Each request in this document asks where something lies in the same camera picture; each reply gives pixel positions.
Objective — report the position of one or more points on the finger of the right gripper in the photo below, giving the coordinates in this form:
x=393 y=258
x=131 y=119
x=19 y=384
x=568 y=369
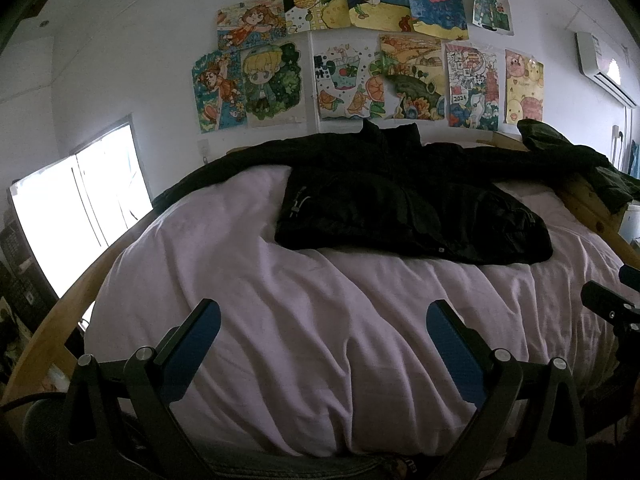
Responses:
x=630 y=276
x=618 y=311

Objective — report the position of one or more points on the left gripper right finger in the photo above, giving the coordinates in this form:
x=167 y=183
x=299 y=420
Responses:
x=478 y=372

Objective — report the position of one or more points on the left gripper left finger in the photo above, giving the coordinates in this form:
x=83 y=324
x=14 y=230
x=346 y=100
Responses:
x=162 y=374

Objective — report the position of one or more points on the black jacket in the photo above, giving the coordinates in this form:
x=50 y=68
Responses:
x=382 y=190

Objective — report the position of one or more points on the white cabinet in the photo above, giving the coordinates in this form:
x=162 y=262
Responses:
x=630 y=226

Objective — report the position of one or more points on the dark green garment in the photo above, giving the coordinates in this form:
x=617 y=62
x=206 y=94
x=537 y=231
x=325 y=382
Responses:
x=561 y=161

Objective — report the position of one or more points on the pink bed duvet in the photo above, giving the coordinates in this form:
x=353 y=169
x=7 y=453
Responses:
x=322 y=352

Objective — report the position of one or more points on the bright window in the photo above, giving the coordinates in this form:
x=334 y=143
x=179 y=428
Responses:
x=74 y=209

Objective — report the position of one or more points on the white air conditioner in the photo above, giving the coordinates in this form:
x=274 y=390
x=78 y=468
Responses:
x=603 y=66

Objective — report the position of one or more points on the pink pigs yellow drawing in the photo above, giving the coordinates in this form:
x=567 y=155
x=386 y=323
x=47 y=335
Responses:
x=524 y=88

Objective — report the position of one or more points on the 2024 city drawing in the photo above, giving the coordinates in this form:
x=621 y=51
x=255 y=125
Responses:
x=473 y=88

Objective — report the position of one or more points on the swimming girl drawing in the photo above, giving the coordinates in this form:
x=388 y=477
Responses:
x=218 y=91

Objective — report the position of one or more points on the landscape flowers drawing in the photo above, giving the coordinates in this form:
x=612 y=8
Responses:
x=412 y=69

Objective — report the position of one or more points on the blond boy green drawing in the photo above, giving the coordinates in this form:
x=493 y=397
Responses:
x=273 y=85

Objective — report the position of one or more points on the cup and oranges drawing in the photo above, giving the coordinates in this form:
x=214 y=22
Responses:
x=349 y=83

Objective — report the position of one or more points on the pink jellyfish drawing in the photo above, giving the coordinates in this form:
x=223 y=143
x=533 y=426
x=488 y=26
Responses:
x=444 y=19

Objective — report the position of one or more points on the anime girl drawing upper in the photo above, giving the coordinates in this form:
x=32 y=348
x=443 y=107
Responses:
x=249 y=24

